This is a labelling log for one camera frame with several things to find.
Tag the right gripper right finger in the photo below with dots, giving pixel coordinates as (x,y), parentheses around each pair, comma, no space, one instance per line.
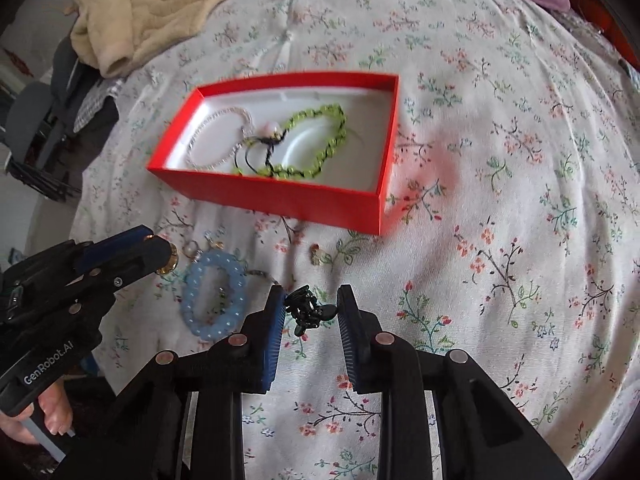
(368,350)

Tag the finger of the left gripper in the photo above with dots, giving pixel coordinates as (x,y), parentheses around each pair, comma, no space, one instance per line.
(120,245)
(154,255)

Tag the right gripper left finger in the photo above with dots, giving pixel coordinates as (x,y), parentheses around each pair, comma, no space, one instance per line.
(264,334)

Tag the black bead hair clip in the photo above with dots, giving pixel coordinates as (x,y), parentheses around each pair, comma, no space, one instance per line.
(306,310)

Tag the red jewelry box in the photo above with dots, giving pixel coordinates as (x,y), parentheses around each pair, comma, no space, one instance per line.
(350,191)

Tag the small gold earring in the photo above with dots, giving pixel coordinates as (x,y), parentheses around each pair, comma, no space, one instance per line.
(315,255)

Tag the grey office chair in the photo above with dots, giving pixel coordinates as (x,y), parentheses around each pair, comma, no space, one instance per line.
(54,130)

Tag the beige fleece blanket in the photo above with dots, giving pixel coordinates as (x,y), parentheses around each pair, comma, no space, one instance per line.
(118,36)

